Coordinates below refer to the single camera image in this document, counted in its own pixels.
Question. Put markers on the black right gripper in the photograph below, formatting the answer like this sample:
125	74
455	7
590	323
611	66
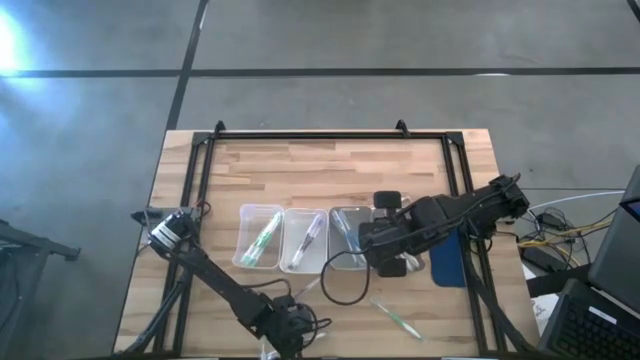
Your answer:
395	235

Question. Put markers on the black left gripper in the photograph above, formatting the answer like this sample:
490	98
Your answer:
287	325

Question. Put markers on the orange toothbrush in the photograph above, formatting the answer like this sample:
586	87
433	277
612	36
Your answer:
412	261

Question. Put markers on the purple toothbrush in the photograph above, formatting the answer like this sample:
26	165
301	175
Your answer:
270	355
309	240
307	287
316	227
301	251

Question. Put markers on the blue toothbrush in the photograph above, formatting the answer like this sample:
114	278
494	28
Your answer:
347	220
339	222
351	242
345	235

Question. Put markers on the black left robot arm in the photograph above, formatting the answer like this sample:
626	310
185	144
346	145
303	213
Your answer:
220	285

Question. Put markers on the smoky brown plastic bin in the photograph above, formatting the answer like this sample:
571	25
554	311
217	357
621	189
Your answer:
417	262

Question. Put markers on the blue mat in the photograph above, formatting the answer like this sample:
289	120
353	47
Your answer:
447	265

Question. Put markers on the grey plastic bin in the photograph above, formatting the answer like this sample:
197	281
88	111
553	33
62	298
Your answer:
335	255

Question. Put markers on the white plastic bin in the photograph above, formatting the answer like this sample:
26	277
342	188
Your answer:
320	257

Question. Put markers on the clear plastic bin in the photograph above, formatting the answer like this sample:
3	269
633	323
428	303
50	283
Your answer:
242	225

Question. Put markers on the black power brick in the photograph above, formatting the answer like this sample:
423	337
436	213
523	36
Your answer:
537	259

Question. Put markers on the black power adapter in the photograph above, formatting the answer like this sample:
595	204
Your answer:
552	220

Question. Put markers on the white paper sheet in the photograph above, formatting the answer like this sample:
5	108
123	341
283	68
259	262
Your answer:
545	307

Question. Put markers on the black laptop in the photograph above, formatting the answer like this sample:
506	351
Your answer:
590	335

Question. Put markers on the dark grey monitor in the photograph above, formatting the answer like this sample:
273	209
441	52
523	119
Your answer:
617	250

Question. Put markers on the black metal stand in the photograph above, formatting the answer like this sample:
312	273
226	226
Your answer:
40	245

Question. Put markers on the black aluminium table frame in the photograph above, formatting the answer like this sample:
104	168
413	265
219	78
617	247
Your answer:
325	135

